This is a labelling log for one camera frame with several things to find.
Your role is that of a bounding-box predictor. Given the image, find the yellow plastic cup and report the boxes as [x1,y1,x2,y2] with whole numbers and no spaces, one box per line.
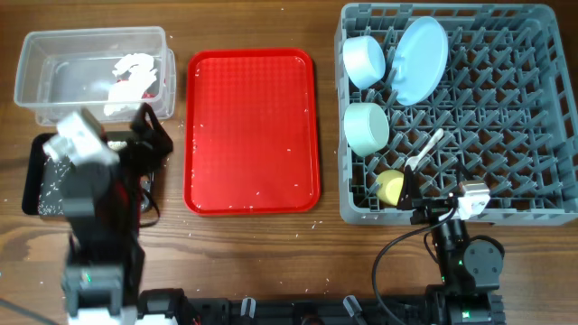
[376,170,404,206]

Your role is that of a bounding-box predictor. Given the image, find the white plastic spoon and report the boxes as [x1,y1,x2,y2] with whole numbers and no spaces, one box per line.
[405,128,444,172]

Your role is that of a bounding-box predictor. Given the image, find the light green bowl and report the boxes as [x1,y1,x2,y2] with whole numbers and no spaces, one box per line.
[343,103,389,157]

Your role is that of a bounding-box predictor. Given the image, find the large light blue plate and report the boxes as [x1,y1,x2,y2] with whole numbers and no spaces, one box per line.
[391,16,449,106]

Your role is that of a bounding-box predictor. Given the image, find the light blue rice bowl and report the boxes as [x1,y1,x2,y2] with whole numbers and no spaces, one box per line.
[342,36,387,89]

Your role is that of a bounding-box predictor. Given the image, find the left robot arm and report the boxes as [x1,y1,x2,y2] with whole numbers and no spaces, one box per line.
[45,104,200,324]

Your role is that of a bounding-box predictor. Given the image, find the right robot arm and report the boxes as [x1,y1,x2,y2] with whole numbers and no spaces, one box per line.
[396,166,506,324]

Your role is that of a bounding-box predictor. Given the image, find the grey dishwasher rack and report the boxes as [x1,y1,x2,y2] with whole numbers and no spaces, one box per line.
[334,3,577,226]

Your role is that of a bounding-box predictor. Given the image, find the clear plastic bin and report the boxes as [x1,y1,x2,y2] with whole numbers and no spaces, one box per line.
[14,26,176,125]

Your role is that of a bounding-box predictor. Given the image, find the black plastic tray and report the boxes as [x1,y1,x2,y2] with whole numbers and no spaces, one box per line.
[23,131,159,229]

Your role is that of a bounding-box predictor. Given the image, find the red serving tray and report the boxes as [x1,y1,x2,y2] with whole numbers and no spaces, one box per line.
[182,48,321,217]

